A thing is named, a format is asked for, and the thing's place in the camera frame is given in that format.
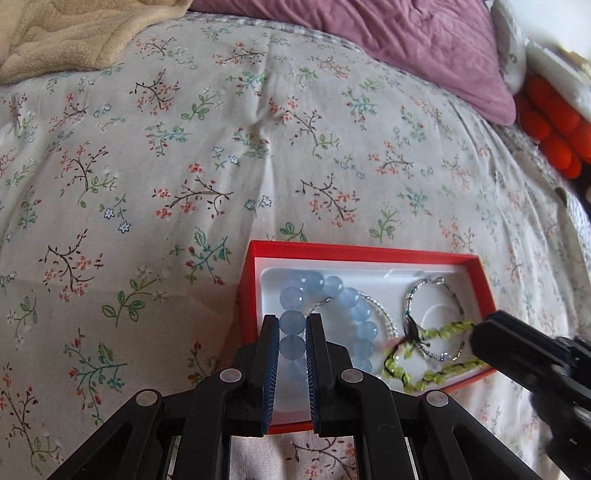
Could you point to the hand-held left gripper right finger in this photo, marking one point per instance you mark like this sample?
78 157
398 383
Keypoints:
314 369

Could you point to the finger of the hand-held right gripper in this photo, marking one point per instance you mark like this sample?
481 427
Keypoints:
508 350
521 330

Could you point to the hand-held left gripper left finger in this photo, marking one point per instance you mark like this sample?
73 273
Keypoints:
271 369

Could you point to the red jewelry box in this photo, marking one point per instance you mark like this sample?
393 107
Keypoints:
351 254

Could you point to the clear bead strand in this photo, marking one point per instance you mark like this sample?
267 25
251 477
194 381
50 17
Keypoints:
387 314

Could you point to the orange plush toy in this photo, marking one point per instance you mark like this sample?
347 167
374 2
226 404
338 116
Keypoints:
549 124

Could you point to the floral bedsheet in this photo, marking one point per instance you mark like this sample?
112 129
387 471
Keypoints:
184 138

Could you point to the white printed pillow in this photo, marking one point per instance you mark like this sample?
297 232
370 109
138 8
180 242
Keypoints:
508 41

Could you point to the purple pillow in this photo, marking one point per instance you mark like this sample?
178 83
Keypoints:
392 41

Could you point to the beige blanket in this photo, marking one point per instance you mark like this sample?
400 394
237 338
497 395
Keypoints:
69 32

